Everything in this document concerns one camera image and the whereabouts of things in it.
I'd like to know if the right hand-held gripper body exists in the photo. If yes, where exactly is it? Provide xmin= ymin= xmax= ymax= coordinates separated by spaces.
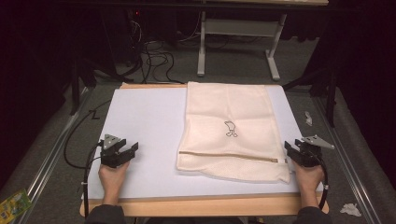
xmin=293 ymin=134 xmax=336 ymax=168

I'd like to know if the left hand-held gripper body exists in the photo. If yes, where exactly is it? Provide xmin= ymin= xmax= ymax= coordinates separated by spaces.
xmin=98 ymin=133 xmax=132 ymax=169

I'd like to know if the cream mesh laundry bag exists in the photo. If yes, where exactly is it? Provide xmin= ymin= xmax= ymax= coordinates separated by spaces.
xmin=176 ymin=81 xmax=292 ymax=184

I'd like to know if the person's left hand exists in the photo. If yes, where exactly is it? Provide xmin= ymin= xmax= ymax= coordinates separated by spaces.
xmin=98 ymin=161 xmax=131 ymax=194

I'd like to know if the person's right hand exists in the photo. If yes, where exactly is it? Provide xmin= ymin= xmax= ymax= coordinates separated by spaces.
xmin=291 ymin=160 xmax=325 ymax=194

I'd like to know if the white table mat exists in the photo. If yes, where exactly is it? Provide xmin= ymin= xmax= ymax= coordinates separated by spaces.
xmin=80 ymin=85 xmax=325 ymax=201

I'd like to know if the black stand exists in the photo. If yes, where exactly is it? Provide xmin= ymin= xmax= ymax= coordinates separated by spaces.
xmin=282 ymin=66 xmax=338 ymax=129
xmin=68 ymin=52 xmax=98 ymax=117

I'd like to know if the crumpled white tissue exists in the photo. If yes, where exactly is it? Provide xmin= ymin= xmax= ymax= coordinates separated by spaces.
xmin=339 ymin=203 xmax=362 ymax=218

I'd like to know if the green snack packet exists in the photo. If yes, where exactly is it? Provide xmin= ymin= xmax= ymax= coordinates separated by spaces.
xmin=0 ymin=189 xmax=34 ymax=224

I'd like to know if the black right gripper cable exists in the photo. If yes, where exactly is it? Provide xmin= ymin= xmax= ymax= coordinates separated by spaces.
xmin=315 ymin=154 xmax=330 ymax=211

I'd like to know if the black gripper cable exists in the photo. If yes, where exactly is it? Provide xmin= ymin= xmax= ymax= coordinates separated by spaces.
xmin=315 ymin=154 xmax=330 ymax=211
xmin=81 ymin=140 xmax=105 ymax=218

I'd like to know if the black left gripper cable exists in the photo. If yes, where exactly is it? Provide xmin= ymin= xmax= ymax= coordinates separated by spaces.
xmin=81 ymin=140 xmax=105 ymax=218

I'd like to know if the metal floor rail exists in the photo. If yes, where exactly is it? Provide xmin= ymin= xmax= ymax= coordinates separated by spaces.
xmin=14 ymin=87 xmax=92 ymax=224
xmin=312 ymin=96 xmax=383 ymax=224

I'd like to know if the black floor cable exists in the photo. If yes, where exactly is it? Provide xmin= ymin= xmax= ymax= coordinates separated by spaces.
xmin=63 ymin=99 xmax=112 ymax=171

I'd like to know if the tangle of black cables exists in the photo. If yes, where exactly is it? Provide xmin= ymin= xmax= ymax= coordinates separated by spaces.
xmin=123 ymin=12 xmax=185 ymax=85

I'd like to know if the white desk frame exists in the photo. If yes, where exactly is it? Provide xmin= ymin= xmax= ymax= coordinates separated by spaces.
xmin=196 ymin=10 xmax=288 ymax=82

